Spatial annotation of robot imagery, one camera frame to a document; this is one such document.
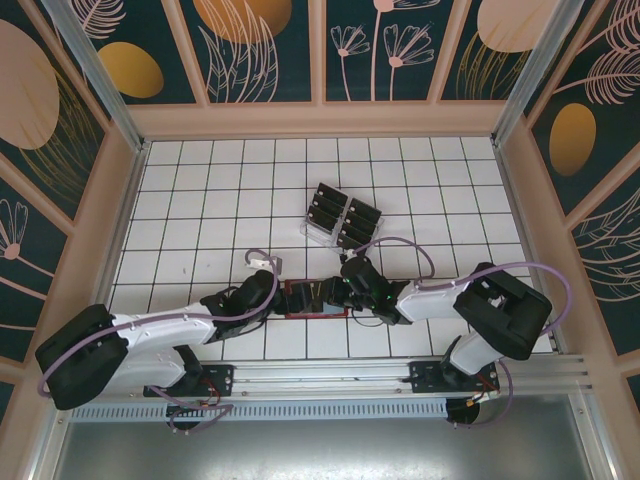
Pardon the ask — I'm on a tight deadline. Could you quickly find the red card holder wallet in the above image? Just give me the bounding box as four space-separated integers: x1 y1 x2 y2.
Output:
281 278 349 320

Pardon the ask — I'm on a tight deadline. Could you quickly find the clear acrylic card stand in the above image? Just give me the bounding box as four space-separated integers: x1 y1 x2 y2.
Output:
301 180 386 249

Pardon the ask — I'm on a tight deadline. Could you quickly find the grey metal sheet panel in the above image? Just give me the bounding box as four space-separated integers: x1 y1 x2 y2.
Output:
47 392 606 480

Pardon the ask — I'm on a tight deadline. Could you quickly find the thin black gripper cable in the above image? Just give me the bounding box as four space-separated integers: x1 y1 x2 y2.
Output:
349 305 387 328

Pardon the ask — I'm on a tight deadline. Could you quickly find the aluminium mounting rail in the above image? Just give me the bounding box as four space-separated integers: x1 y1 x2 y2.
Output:
49 352 594 402

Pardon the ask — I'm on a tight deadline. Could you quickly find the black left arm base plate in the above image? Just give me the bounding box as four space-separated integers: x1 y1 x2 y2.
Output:
143 364 235 399

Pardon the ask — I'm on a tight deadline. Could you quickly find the grey slotted cable duct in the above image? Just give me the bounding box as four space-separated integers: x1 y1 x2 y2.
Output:
69 399 449 422

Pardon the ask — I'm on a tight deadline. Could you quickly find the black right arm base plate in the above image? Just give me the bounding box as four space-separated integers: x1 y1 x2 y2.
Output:
408 360 501 397

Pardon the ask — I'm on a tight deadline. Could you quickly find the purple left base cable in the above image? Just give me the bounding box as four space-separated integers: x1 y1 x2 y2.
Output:
149 377 234 435

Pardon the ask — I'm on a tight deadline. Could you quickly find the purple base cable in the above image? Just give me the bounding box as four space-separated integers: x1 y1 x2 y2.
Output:
447 362 517 430
149 377 234 435

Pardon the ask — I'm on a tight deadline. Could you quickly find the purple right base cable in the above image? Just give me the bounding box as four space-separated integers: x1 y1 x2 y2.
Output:
447 362 517 430

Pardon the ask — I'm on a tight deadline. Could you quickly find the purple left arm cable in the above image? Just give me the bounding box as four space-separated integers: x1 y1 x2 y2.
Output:
38 254 281 399

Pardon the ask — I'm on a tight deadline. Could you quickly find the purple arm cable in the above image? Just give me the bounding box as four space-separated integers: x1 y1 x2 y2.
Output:
349 237 574 347
38 254 281 399

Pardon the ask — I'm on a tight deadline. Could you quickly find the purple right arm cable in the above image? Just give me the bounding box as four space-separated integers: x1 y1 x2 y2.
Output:
349 237 574 347

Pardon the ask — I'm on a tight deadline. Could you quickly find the aluminium frame post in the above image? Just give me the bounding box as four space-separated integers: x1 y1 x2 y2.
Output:
39 0 152 154
491 0 585 147

